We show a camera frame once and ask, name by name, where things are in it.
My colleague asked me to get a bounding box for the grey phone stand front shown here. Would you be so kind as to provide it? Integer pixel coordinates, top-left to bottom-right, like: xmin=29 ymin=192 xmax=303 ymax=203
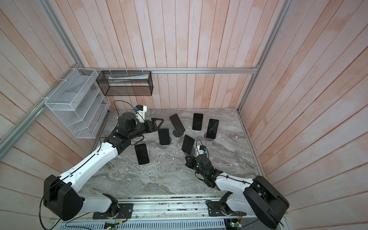
xmin=185 ymin=147 xmax=197 ymax=156

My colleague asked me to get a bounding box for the black phone blue case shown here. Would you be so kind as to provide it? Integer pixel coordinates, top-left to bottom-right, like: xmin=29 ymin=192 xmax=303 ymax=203
xmin=158 ymin=128 xmax=170 ymax=145

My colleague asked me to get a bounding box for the black mesh basket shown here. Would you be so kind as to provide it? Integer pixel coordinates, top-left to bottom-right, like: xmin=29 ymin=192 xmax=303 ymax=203
xmin=96 ymin=70 xmax=153 ymax=96

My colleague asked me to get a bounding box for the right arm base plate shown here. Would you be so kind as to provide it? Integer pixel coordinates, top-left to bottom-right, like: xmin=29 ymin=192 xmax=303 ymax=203
xmin=205 ymin=200 xmax=247 ymax=217

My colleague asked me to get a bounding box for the white vented electronics box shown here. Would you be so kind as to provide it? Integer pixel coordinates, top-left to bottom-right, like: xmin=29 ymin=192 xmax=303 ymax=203
xmin=57 ymin=218 xmax=226 ymax=230

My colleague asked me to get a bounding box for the aluminium frame rail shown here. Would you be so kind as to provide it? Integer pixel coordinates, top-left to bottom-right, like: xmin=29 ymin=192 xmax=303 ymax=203
xmin=91 ymin=67 xmax=258 ymax=74
xmin=1 ymin=63 xmax=83 ymax=160

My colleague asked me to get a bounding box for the green circuit board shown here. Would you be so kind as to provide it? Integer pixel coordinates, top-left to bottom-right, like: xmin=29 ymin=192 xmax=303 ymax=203
xmin=226 ymin=219 xmax=242 ymax=230

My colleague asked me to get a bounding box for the white wire mesh shelf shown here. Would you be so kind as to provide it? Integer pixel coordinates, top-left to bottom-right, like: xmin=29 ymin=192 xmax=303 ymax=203
xmin=45 ymin=69 xmax=110 ymax=139

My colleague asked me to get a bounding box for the black phone tilted on stand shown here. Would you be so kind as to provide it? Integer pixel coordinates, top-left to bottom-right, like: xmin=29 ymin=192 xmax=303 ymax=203
xmin=169 ymin=114 xmax=185 ymax=130

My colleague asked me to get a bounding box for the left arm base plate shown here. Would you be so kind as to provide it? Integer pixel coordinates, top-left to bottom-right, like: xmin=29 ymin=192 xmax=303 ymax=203
xmin=93 ymin=203 xmax=134 ymax=219

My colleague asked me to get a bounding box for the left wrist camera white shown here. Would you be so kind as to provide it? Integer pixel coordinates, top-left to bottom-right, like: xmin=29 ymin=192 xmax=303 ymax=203
xmin=134 ymin=104 xmax=147 ymax=123

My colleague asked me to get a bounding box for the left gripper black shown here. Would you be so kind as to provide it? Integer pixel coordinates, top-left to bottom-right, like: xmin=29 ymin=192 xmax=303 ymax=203
xmin=128 ymin=117 xmax=164 ymax=139

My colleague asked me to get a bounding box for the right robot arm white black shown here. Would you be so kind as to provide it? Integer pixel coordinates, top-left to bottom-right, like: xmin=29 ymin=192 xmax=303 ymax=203
xmin=185 ymin=154 xmax=290 ymax=229

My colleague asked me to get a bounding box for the aluminium frame post right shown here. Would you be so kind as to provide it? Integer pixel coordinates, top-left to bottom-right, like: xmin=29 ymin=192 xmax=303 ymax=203
xmin=237 ymin=1 xmax=295 ymax=112

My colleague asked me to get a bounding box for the aluminium frame rail left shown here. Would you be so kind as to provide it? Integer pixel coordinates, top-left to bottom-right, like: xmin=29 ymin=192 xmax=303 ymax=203
xmin=1 ymin=63 xmax=83 ymax=160

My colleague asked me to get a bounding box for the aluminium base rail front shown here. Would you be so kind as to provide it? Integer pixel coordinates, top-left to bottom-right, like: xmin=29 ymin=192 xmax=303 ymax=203
xmin=48 ymin=196 xmax=289 ymax=223

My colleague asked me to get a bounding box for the grey stand under tilted phone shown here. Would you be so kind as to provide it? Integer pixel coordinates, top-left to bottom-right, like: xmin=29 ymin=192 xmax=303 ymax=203
xmin=172 ymin=129 xmax=185 ymax=138

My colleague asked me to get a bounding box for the aluminium frame rail back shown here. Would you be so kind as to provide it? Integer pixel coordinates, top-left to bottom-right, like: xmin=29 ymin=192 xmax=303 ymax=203
xmin=91 ymin=67 xmax=258 ymax=74

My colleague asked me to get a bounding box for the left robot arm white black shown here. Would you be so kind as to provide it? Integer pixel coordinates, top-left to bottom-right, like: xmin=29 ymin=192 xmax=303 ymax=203
xmin=42 ymin=112 xmax=161 ymax=221

